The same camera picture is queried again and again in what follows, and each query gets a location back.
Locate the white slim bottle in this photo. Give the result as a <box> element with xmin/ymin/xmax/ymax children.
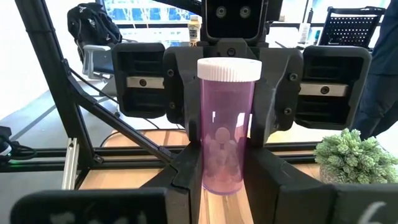
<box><xmin>298</xmin><ymin>22</ymin><xmax>311</xmax><ymax>45</ymax></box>

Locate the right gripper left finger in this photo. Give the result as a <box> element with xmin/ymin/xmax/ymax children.
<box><xmin>139</xmin><ymin>141</ymin><xmax>205</xmax><ymax>224</ymax></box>

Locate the black backpack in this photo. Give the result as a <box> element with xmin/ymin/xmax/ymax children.
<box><xmin>66</xmin><ymin>2</ymin><xmax>123</xmax><ymax>62</ymax></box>

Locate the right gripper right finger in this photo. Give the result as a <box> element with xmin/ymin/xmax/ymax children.
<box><xmin>243</xmin><ymin>146</ymin><xmax>337</xmax><ymax>224</ymax></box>

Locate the green plant in white pot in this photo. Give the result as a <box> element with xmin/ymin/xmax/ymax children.
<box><xmin>313</xmin><ymin>128</ymin><xmax>398</xmax><ymax>185</ymax></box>

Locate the pink pill bottle white cap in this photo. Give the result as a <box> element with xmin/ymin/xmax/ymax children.
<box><xmin>197</xmin><ymin>57</ymin><xmax>263</xmax><ymax>196</ymax></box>

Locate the black aluminium table frame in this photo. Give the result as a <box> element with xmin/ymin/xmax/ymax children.
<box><xmin>0</xmin><ymin>0</ymin><xmax>322</xmax><ymax>191</ymax></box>

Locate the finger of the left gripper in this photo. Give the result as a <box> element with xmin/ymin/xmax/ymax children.
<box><xmin>249</xmin><ymin>47</ymin><xmax>305</xmax><ymax>147</ymax></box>
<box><xmin>162</xmin><ymin>45</ymin><xmax>203</xmax><ymax>143</ymax></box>

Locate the small black device with cable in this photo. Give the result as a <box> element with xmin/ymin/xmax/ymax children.
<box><xmin>0</xmin><ymin>125</ymin><xmax>39</xmax><ymax>163</ymax></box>

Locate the person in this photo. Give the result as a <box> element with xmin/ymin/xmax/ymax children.
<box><xmin>350</xmin><ymin>0</ymin><xmax>398</xmax><ymax>140</ymax></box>

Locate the silver aluminium extrusion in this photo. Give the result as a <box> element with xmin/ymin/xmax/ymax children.
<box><xmin>61</xmin><ymin>138</ymin><xmax>79</xmax><ymax>191</ymax></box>

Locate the grey office chair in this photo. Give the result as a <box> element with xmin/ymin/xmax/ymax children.
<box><xmin>81</xmin><ymin>44</ymin><xmax>116</xmax><ymax>82</ymax></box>

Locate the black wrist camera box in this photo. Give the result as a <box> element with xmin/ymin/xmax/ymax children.
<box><xmin>200</xmin><ymin>0</ymin><xmax>270</xmax><ymax>44</ymax></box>

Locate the cream drink bottle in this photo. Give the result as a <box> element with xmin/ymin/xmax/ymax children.
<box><xmin>187</xmin><ymin>14</ymin><xmax>202</xmax><ymax>48</ymax></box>

